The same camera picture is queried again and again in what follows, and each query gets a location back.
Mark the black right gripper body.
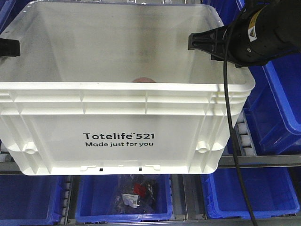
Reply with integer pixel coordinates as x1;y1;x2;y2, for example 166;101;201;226
228;0;301;66

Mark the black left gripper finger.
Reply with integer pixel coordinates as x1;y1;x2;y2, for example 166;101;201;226
0;38;20;57

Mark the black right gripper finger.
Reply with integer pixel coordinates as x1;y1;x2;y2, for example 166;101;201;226
188;25;231;59
211;55;225;61

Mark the yellow-pink plush peach ball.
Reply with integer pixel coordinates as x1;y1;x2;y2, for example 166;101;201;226
132;77;156;83

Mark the white plastic Totelife crate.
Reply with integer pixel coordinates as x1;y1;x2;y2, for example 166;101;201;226
0;1;256;176

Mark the blue bin at left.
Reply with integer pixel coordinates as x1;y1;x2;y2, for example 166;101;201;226
0;0;28;32

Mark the blue plastic bin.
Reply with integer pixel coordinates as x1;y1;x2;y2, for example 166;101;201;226
244;54;301;155

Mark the white roller track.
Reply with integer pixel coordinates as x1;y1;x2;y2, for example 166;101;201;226
57;176;74;226
234;111;257;156

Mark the grey shelf crossbeam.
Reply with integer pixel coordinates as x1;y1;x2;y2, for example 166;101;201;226
0;154;301;175

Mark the blue bin lower right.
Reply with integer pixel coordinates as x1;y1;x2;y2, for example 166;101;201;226
201;167;300;219

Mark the blue bin lower left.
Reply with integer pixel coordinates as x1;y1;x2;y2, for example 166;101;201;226
0;174;67;226

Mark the clear bag with parts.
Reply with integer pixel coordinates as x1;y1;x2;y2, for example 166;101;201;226
110;174;159;214

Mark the blue bin lower middle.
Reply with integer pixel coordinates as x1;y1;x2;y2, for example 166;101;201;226
75;174;173;223

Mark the white roller track lower left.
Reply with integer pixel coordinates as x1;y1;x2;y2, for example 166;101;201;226
57;176;74;226

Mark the black cable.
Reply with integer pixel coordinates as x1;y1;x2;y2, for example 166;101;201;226
222;21;258;226

